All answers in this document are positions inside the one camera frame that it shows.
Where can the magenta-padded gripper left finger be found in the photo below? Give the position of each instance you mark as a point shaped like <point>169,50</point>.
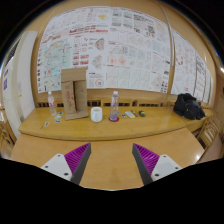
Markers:
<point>75,158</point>

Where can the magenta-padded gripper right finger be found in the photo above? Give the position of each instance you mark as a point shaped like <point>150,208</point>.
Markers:
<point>148,160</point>

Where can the clear white-capped water bottle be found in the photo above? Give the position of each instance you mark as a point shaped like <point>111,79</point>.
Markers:
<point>114,106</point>

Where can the red-labelled clear water bottle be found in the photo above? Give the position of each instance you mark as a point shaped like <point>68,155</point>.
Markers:
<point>52,105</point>

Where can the small colourful card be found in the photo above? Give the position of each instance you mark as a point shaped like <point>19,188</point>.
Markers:
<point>60,113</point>
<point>123,115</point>
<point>46,124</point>
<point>58,119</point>

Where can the black and yellow tape measure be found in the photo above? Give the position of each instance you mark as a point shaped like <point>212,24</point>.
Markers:
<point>142,113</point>

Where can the white cup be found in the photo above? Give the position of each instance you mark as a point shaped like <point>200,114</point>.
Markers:
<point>96,115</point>

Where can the dark pen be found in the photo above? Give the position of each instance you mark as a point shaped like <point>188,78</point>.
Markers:
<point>134,113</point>

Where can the white rectangular card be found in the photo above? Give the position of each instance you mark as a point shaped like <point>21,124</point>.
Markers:
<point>129,114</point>

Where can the brown cardboard box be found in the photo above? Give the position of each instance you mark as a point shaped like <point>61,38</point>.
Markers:
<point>70,100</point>

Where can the wooden chair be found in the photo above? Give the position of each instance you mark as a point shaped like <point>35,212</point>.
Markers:
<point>208,133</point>
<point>6,140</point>

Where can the black bag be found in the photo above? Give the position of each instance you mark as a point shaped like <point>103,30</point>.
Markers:
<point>188,106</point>

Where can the wall poster with diagrams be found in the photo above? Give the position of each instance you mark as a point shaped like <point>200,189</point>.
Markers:
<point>191,73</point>

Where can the large wall poster with maps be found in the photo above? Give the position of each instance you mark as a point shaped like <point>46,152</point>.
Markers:
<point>116,50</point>

